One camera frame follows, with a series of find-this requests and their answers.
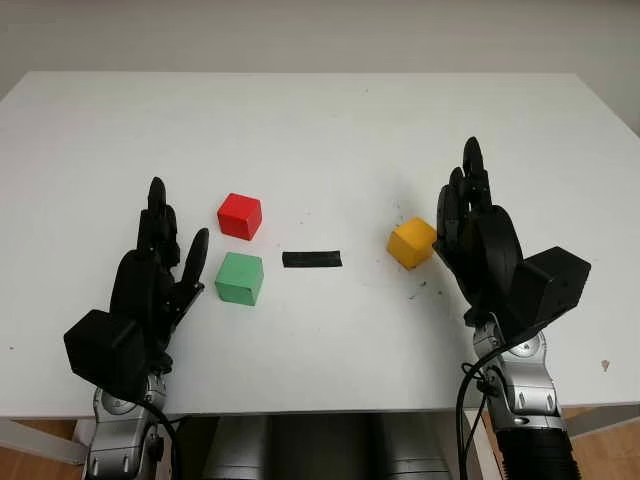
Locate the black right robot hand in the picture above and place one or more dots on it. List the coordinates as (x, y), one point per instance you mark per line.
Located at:
(492, 250)

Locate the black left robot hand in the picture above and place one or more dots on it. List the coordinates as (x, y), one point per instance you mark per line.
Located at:
(135, 280)

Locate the yellow cube block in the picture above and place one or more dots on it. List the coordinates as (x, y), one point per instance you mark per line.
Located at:
(410, 245)

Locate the green cube block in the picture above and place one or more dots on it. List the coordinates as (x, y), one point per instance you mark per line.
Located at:
(237, 277)

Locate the red cube block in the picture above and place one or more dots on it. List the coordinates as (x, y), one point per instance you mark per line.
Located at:
(237, 212)

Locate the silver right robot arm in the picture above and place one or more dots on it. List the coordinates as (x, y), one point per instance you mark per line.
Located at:
(530, 400)

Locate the black tape strip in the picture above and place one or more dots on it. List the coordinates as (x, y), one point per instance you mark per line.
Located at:
(312, 260)

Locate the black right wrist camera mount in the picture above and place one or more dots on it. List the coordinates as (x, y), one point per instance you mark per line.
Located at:
(550, 285)

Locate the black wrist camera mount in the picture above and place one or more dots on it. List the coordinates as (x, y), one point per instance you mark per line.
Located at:
(550, 285)
(105, 350)

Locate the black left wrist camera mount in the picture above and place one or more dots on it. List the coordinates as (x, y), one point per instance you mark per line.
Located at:
(105, 350)

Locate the white table frame beam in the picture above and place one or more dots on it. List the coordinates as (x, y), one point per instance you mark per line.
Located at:
(35, 437)
(605, 420)

